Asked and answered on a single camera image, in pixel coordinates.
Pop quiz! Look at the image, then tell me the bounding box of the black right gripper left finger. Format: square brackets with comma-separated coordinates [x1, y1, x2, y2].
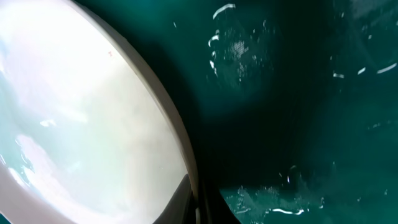
[154, 174, 196, 224]

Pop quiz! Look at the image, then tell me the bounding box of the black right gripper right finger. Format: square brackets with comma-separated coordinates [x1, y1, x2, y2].
[200, 181, 240, 224]

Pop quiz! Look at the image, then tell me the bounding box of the pink plate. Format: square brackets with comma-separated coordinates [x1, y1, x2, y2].
[1, 0, 198, 223]

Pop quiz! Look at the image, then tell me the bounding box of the teal plastic tray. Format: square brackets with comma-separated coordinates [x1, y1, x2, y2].
[74, 1, 397, 223]

